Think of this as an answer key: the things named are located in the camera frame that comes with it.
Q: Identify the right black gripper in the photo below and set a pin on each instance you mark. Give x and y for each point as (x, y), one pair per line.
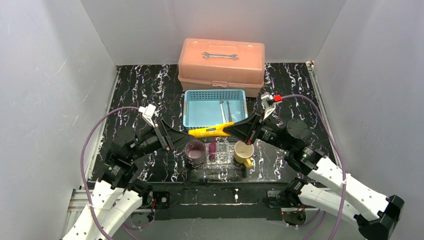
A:
(255, 127)

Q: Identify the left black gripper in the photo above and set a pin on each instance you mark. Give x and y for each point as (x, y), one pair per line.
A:
(163, 135)

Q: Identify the yellow mug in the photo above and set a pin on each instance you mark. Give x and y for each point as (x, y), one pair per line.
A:
(243, 154)

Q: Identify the purple mug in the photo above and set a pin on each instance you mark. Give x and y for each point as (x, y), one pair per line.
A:
(195, 152)

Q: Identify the yellow toothpaste tube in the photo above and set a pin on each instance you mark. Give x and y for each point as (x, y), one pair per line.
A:
(211, 131)

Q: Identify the clear plastic tray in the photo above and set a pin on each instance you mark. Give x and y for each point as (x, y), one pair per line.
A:
(223, 155)

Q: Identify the pink toothpaste tube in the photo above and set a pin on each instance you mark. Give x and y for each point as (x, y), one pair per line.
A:
(212, 149)

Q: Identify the light blue plastic basket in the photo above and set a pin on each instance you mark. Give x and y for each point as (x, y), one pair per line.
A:
(201, 108)

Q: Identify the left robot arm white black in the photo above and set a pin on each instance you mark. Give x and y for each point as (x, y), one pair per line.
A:
(116, 194)

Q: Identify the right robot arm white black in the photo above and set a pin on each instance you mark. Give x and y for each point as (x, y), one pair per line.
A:
(377, 214)

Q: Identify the orange plastic toolbox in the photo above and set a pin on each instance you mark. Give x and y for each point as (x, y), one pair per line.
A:
(198, 73)

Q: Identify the silver open-end wrench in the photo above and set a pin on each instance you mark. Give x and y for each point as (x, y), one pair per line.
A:
(225, 56)

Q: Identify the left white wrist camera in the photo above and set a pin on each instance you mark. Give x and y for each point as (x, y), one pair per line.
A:
(147, 114)

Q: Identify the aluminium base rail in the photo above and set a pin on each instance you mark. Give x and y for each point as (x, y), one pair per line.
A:
(183, 205)

